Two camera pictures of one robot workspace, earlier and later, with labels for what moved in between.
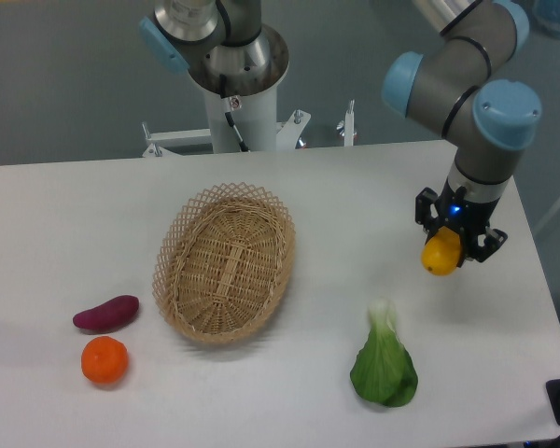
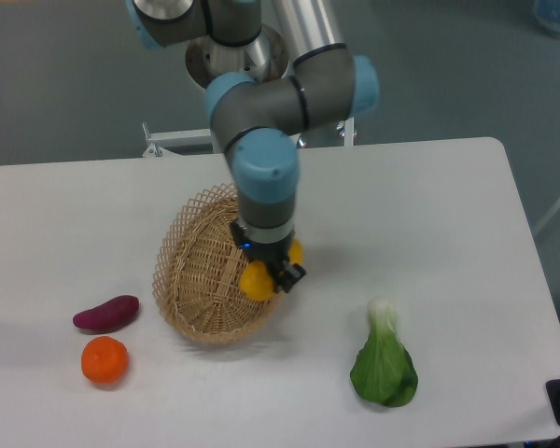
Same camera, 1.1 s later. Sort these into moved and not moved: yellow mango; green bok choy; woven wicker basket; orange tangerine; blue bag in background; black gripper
Moved: yellow mango; black gripper
Not moved: woven wicker basket; green bok choy; orange tangerine; blue bag in background
